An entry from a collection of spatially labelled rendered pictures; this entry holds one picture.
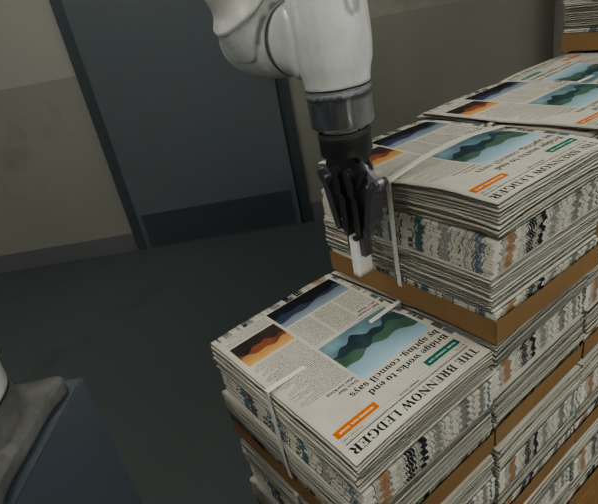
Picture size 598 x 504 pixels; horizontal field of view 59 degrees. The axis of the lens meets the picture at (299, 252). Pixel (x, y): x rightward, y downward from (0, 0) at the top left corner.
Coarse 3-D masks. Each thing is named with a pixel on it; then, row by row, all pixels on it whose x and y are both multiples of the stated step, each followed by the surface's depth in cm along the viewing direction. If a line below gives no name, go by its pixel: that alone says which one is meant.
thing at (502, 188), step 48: (528, 144) 84; (576, 144) 80; (432, 192) 76; (480, 192) 70; (528, 192) 70; (576, 192) 79; (432, 240) 79; (480, 240) 71; (528, 240) 75; (576, 240) 84; (432, 288) 83; (480, 288) 75; (528, 288) 79
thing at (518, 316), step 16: (592, 256) 88; (576, 272) 86; (416, 288) 86; (544, 288) 80; (560, 288) 84; (416, 304) 88; (432, 304) 85; (448, 304) 81; (528, 304) 79; (544, 304) 82; (448, 320) 83; (464, 320) 80; (480, 320) 77; (512, 320) 78; (480, 336) 79
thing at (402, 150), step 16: (400, 128) 104; (416, 128) 102; (432, 128) 100; (448, 128) 99; (464, 128) 97; (384, 144) 96; (400, 144) 95; (416, 144) 94; (432, 144) 92; (384, 160) 89; (400, 160) 88; (336, 240) 99; (384, 256) 90; (384, 272) 92
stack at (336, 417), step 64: (256, 320) 95; (320, 320) 92; (384, 320) 88; (576, 320) 97; (256, 384) 81; (320, 384) 78; (384, 384) 75; (448, 384) 73; (512, 384) 87; (576, 384) 104; (320, 448) 71; (384, 448) 67; (448, 448) 79; (512, 448) 93; (576, 448) 116
